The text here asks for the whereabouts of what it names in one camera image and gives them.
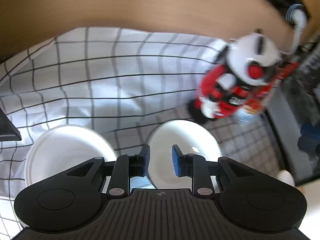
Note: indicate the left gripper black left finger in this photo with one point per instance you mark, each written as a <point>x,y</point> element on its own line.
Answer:
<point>127,167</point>

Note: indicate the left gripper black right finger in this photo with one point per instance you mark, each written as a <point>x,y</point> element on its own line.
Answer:
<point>195,167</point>

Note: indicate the white ceramic bowl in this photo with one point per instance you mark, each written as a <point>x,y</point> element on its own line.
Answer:
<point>191,138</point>

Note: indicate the white paper bowl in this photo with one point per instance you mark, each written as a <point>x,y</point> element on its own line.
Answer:
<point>63,175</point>

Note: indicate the red Calbee granola bag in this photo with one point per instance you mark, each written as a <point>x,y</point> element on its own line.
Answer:
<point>263,95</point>

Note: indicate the white checkered tablecloth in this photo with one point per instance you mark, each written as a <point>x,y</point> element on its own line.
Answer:
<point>120,83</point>

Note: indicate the red black mascot figurine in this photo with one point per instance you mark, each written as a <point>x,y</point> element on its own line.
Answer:
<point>250,62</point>

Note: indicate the glass panel computer case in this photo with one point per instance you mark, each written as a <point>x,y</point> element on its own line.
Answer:
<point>293,114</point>

